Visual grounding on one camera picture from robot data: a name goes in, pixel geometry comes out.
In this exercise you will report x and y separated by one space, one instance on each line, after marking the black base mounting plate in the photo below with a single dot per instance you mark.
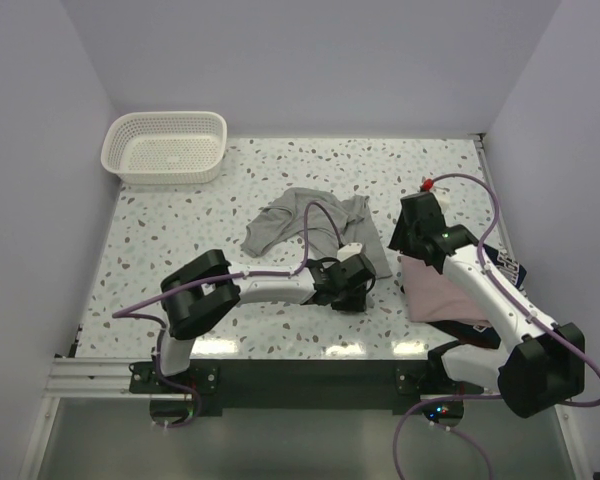
392 385

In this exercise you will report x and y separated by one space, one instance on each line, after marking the grey tank top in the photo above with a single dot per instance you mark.
331 222

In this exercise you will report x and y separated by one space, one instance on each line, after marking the aluminium frame rail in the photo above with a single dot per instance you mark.
102 431

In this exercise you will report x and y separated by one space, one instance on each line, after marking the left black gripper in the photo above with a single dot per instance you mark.
357 304

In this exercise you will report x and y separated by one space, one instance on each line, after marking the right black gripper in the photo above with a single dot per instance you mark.
398 241

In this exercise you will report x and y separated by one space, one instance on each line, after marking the navy lettered tank top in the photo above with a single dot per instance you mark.
484 337

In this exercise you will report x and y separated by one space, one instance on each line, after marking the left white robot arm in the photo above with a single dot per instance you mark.
200 294

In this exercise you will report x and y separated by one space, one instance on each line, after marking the white plastic basket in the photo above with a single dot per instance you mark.
165 147

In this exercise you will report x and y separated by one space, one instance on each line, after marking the pink tank top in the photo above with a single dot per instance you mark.
431 297

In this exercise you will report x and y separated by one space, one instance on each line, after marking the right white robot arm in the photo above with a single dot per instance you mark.
537 364

